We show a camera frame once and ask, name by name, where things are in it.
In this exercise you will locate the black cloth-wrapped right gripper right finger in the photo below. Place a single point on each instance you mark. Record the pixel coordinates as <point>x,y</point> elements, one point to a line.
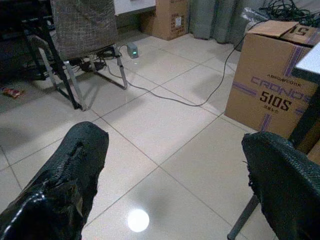
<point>287,180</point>

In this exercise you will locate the tall plain cardboard box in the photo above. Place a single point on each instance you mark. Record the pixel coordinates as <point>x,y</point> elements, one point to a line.
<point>171,18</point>

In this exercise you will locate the red snack wrapper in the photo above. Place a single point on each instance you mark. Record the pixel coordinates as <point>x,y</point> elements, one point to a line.
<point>12,93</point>

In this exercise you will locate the large cardboard box purple print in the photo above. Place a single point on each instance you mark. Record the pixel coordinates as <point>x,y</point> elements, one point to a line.
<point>272,80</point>

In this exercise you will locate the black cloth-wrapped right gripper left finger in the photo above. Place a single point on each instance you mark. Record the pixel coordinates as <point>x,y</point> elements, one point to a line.
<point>62,180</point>

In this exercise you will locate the small grey device green light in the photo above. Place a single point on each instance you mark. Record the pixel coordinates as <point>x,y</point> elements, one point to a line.
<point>132,50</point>

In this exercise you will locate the grey fabric chair with chrome legs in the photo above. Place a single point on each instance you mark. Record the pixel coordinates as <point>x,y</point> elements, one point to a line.
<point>85,27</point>

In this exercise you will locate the black desk frame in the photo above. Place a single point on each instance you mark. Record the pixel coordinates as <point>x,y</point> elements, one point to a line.
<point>37,50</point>

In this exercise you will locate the grey-green curtain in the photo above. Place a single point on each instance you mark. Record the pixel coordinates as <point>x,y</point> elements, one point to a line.
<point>217,20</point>

